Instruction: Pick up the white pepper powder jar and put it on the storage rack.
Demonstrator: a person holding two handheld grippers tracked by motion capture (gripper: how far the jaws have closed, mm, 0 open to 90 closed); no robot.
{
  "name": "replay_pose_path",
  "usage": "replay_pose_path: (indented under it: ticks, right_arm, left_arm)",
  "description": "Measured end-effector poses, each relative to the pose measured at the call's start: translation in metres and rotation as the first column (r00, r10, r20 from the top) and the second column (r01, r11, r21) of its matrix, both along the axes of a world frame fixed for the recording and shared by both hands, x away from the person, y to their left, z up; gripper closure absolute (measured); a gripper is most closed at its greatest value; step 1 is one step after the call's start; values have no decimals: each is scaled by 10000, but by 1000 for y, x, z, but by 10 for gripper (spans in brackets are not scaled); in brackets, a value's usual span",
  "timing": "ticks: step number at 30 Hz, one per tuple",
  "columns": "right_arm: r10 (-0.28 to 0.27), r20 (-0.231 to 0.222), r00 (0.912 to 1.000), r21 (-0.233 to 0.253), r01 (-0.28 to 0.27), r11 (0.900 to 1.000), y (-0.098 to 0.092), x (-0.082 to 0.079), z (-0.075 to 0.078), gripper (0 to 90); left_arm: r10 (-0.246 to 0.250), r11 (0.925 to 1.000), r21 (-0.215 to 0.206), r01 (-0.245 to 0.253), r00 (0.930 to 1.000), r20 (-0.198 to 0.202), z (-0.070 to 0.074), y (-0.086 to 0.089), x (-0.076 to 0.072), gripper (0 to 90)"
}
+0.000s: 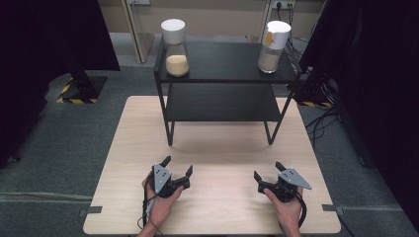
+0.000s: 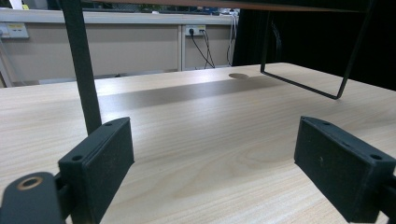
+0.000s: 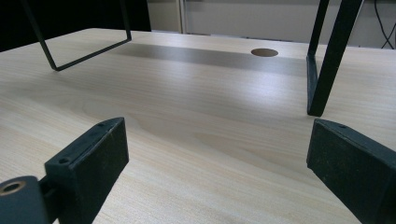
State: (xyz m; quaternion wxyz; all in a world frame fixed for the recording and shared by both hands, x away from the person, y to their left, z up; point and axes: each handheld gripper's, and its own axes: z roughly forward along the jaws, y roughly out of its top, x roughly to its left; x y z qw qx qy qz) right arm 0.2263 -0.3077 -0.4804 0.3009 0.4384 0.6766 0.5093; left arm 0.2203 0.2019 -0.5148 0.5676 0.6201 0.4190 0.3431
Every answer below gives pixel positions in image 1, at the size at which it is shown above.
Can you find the labelled glass jar white lid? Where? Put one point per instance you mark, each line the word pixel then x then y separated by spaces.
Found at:
pixel 273 46

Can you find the glass jar with beige grains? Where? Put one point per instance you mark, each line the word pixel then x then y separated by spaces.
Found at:
pixel 176 49

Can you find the beige wooden frame post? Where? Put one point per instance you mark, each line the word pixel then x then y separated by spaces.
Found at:
pixel 138 33

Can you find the grey tape strip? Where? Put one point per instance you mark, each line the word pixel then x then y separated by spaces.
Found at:
pixel 90 210
pixel 332 208

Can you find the white wall power outlet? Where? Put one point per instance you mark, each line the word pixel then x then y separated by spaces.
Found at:
pixel 283 4

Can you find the black two-tier metal shelf rack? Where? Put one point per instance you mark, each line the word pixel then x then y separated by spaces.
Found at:
pixel 224 85

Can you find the white frame post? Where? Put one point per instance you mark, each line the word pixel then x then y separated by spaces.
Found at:
pixel 263 19

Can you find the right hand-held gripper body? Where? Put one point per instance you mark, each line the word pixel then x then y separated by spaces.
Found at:
pixel 290 184

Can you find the black stand base striped tape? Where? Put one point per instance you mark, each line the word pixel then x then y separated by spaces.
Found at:
pixel 82 89
pixel 313 92

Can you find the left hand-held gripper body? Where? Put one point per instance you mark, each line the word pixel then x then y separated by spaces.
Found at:
pixel 163 181

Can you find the person's left hand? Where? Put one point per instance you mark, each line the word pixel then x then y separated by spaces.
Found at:
pixel 163 207

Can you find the person's right hand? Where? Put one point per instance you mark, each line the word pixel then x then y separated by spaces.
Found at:
pixel 286 212

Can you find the dark curtain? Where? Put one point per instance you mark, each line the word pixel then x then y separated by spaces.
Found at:
pixel 39 49
pixel 378 82

